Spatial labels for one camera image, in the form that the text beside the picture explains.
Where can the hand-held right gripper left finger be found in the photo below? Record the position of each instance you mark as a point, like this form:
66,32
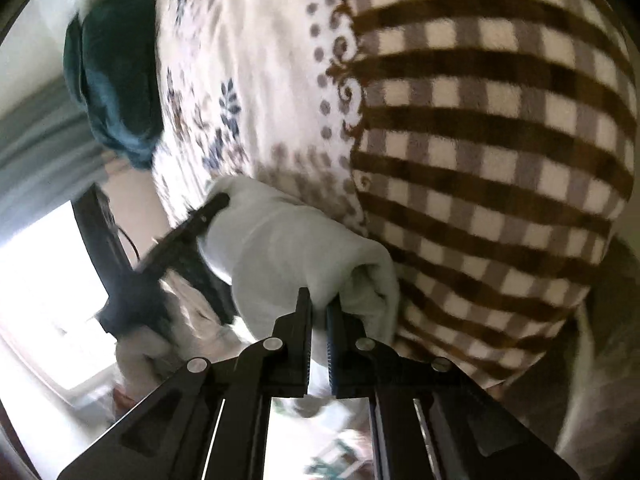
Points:
302,340

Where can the dark teal duvet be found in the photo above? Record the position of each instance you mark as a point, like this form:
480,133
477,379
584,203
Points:
120,85

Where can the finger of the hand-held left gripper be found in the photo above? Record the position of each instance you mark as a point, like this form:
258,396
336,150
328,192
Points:
185,232
207,282

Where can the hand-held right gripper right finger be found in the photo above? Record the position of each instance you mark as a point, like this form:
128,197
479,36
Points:
331,340

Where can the floral checked bed blanket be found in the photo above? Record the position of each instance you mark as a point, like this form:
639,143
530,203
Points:
475,160

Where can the light green pants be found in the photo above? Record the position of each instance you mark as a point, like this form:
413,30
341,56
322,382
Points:
280,250

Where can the teal shelf rack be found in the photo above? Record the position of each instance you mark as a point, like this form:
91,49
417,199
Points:
340,460

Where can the grey-blue striped curtain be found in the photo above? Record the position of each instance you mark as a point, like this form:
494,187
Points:
40,150

